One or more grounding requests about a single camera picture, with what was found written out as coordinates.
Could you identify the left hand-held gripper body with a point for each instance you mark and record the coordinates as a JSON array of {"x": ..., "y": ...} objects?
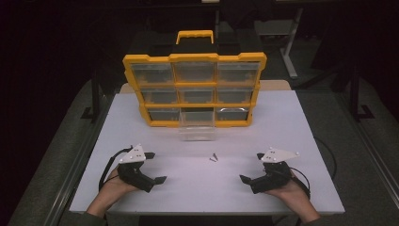
[{"x": 135, "y": 175}]

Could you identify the clear plastic drawer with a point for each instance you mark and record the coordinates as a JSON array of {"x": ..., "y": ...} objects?
[{"x": 197, "y": 133}]

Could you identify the white desk frame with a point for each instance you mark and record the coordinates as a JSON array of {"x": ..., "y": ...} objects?
[{"x": 290, "y": 47}]

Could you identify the person's right hand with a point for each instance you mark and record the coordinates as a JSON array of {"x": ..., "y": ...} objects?
[{"x": 290, "y": 191}]

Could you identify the black metal stand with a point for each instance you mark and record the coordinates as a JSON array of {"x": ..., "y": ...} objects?
[
  {"x": 356, "y": 94},
  {"x": 95, "y": 97}
]

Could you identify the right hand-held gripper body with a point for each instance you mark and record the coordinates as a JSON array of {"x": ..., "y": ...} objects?
[{"x": 272, "y": 179}]

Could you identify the grey metal rail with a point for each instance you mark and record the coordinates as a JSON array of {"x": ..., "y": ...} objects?
[
  {"x": 376, "y": 163},
  {"x": 73, "y": 179}
]

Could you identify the yellow black drawer cabinet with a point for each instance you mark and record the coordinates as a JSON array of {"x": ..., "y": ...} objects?
[{"x": 194, "y": 57}]

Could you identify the wooden board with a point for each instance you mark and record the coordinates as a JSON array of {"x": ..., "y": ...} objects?
[{"x": 276, "y": 85}]

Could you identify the person's left hand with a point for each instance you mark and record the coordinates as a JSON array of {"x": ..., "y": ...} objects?
[{"x": 114, "y": 186}]

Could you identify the grid of clear drawers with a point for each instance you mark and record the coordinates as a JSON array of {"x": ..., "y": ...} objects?
[{"x": 152, "y": 73}]

